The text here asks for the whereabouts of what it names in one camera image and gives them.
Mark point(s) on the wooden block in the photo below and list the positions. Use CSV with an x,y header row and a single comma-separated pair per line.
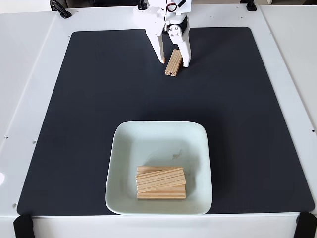
x,y
172,67
161,195
161,179
146,168

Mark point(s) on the pale green square plate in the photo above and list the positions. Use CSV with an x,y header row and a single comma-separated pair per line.
x,y
128,153

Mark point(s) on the black base clamp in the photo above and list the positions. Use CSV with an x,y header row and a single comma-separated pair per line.
x,y
142,4

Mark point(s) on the black table clamp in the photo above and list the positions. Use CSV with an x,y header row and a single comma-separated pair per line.
x,y
60,8
251,6

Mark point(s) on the black table mat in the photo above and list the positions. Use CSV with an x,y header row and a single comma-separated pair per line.
x,y
235,124

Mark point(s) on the black corner bracket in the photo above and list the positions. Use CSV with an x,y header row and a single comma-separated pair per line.
x,y
307,225
22,226

